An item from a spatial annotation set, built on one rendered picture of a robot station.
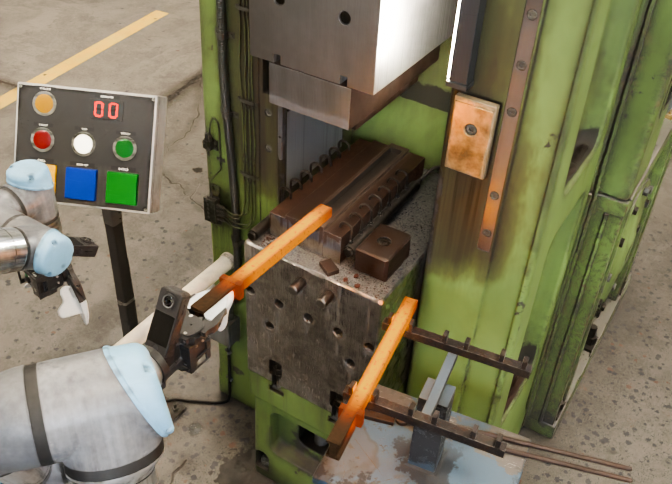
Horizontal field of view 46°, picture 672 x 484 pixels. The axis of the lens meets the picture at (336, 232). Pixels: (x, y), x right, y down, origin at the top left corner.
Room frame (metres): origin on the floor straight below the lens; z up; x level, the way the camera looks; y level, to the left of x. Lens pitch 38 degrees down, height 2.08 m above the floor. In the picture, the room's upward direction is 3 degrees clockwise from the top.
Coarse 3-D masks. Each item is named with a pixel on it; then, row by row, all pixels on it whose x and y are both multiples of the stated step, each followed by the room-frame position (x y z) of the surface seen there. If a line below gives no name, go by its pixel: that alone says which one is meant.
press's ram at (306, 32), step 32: (256, 0) 1.52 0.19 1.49; (288, 0) 1.48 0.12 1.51; (320, 0) 1.44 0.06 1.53; (352, 0) 1.41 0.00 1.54; (384, 0) 1.39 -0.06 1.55; (416, 0) 1.50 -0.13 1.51; (448, 0) 1.64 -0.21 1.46; (256, 32) 1.52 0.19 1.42; (288, 32) 1.48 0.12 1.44; (320, 32) 1.44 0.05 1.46; (352, 32) 1.40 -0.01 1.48; (384, 32) 1.40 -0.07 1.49; (416, 32) 1.52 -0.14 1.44; (448, 32) 1.67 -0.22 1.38; (288, 64) 1.48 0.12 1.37; (320, 64) 1.44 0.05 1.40; (352, 64) 1.40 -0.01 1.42; (384, 64) 1.41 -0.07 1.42
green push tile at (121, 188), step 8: (112, 176) 1.53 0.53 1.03; (120, 176) 1.53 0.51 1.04; (128, 176) 1.53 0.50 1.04; (136, 176) 1.53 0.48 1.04; (112, 184) 1.52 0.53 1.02; (120, 184) 1.52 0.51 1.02; (128, 184) 1.52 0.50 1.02; (136, 184) 1.52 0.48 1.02; (112, 192) 1.51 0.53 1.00; (120, 192) 1.51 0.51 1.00; (128, 192) 1.51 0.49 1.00; (136, 192) 1.51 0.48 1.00; (112, 200) 1.50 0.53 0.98; (120, 200) 1.50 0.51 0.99; (128, 200) 1.50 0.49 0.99; (136, 200) 1.50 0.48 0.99
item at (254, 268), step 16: (320, 208) 1.32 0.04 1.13; (304, 224) 1.26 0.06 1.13; (320, 224) 1.29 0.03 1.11; (288, 240) 1.20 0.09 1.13; (256, 256) 1.14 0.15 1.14; (272, 256) 1.14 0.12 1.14; (240, 272) 1.09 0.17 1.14; (256, 272) 1.10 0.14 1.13; (224, 288) 1.03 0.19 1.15; (240, 288) 1.04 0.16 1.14; (192, 304) 0.99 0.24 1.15; (208, 304) 0.99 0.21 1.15
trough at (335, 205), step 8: (392, 152) 1.79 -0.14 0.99; (400, 152) 1.78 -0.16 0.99; (376, 160) 1.73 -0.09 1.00; (384, 160) 1.75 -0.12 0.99; (368, 168) 1.69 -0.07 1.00; (376, 168) 1.71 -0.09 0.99; (360, 176) 1.65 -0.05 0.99; (368, 176) 1.67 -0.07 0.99; (352, 184) 1.62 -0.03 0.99; (360, 184) 1.63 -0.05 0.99; (344, 192) 1.59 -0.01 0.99; (352, 192) 1.59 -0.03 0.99; (336, 200) 1.55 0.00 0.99; (344, 200) 1.56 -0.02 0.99; (336, 208) 1.52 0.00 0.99
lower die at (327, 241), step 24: (360, 144) 1.83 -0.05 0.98; (384, 144) 1.82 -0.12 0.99; (336, 168) 1.71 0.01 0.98; (360, 168) 1.70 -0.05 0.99; (384, 168) 1.69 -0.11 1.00; (408, 168) 1.71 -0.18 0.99; (312, 192) 1.58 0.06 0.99; (336, 192) 1.57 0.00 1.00; (360, 192) 1.57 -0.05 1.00; (384, 192) 1.59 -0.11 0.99; (288, 216) 1.47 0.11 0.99; (336, 216) 1.47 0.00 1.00; (312, 240) 1.44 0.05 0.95; (336, 240) 1.41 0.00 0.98
